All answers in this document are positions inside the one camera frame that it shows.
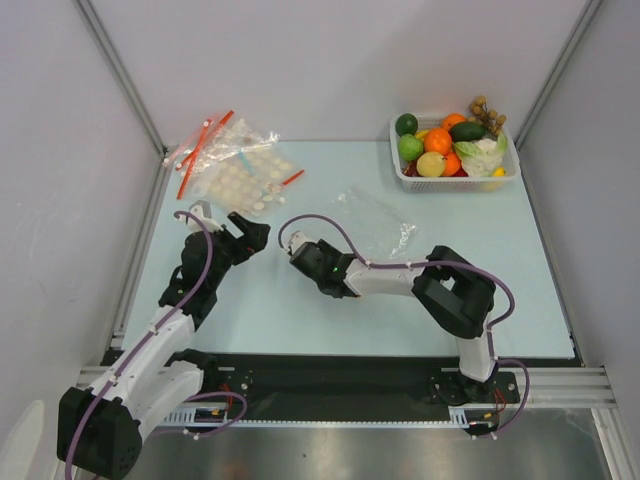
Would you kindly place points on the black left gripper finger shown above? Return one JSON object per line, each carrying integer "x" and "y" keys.
{"x": 254, "y": 236}
{"x": 230, "y": 241}

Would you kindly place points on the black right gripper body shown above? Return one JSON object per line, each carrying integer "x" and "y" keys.
{"x": 304, "y": 256}

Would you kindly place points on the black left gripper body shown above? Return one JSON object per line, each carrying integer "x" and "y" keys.
{"x": 227, "y": 256}

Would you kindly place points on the clear zip top bag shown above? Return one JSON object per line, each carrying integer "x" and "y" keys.
{"x": 377, "y": 228}

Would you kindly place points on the yellow pear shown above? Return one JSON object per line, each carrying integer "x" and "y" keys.
{"x": 431, "y": 164}

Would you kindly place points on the white cauliflower with leaves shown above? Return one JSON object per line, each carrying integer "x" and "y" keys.
{"x": 481, "y": 158}

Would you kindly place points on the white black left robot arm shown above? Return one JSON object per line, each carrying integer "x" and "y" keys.
{"x": 101, "y": 428}

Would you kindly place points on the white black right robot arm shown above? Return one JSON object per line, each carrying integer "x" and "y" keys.
{"x": 457, "y": 295}

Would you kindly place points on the pile of zip bags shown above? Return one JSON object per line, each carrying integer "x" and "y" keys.
{"x": 234, "y": 166}

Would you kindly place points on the dark red fruit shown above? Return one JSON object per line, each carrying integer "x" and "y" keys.
{"x": 410, "y": 170}

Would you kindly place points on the light green guava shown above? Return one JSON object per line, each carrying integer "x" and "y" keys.
{"x": 410, "y": 148}

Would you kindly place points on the yellow banana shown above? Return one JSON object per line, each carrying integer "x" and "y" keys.
{"x": 421, "y": 134}

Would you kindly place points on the small orange tangerine front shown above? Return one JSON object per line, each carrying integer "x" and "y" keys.
{"x": 452, "y": 164}

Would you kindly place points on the dark green lime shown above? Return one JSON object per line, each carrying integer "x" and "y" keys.
{"x": 406, "y": 124}

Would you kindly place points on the dark green avocado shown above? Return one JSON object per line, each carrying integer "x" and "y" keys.
{"x": 467, "y": 132}

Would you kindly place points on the orange tangerine back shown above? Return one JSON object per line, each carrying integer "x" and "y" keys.
{"x": 452, "y": 119}

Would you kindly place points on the white plastic fruit basket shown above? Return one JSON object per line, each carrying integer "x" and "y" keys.
{"x": 461, "y": 182}

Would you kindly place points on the brown longan bunch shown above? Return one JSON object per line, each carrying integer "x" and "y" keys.
{"x": 482, "y": 114}

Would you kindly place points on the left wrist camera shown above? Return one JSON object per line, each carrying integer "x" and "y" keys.
{"x": 201, "y": 209}

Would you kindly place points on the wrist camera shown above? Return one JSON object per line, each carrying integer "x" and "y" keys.
{"x": 294, "y": 242}
{"x": 201, "y": 209}

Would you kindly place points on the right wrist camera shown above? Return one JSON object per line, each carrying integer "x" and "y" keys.
{"x": 294, "y": 242}

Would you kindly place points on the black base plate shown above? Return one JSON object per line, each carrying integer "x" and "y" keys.
{"x": 354, "y": 395}

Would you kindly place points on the white cable duct left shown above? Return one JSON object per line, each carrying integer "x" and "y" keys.
{"x": 197, "y": 416}

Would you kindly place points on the white cable duct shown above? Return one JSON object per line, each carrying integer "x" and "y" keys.
{"x": 197, "y": 416}
{"x": 476, "y": 415}

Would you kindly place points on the white cable duct right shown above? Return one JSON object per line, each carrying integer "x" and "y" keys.
{"x": 476, "y": 415}

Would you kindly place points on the aluminium frame post left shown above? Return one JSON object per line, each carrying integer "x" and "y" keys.
{"x": 96, "y": 28}

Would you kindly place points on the aluminium frame post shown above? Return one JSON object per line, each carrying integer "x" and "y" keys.
{"x": 96, "y": 28}
{"x": 579, "y": 31}

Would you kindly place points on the aluminium frame post right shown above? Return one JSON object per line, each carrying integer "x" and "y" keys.
{"x": 579, "y": 31}

